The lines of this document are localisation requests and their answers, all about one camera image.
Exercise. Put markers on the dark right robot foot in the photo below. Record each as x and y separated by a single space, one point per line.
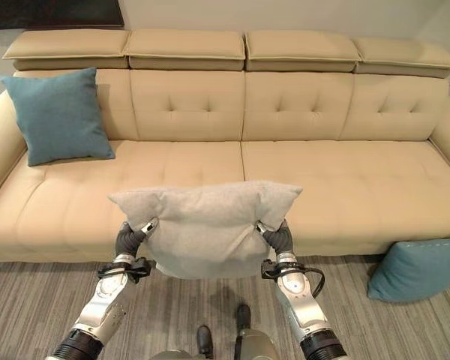
243 317

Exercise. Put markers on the light grey cushion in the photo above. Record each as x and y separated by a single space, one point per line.
206 232

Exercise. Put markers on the dark left robot foot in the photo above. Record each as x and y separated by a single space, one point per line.
204 339

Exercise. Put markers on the beige leather sofa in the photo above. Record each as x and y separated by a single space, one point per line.
217 112

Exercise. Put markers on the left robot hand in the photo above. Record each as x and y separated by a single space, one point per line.
130 240

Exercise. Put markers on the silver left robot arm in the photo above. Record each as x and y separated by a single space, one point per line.
97 300

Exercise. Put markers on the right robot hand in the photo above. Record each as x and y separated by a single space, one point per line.
279 238

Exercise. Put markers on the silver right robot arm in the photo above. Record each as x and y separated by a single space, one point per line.
303 300

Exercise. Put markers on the teal square cushion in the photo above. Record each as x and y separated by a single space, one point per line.
420 270
58 116

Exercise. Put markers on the silver robot body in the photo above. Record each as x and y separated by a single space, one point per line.
232 343

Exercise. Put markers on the dark framed picture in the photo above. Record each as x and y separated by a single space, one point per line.
52 13

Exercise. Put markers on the dark robot foot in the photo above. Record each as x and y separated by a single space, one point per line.
243 317
204 339

